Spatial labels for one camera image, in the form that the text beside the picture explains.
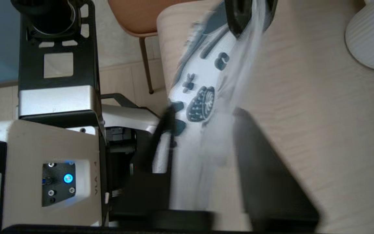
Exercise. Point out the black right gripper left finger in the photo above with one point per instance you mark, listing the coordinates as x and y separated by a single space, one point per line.
161 195

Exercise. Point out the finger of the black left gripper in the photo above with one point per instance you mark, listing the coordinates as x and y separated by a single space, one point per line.
239 16

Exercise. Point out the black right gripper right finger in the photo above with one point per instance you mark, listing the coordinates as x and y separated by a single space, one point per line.
271 188

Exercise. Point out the white horse print pouch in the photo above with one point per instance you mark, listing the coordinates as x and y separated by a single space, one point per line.
203 71

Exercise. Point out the silver black robot base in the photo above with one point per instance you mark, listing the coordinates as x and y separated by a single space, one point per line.
54 107

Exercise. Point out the pink chair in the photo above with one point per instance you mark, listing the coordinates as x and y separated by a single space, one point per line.
135 16

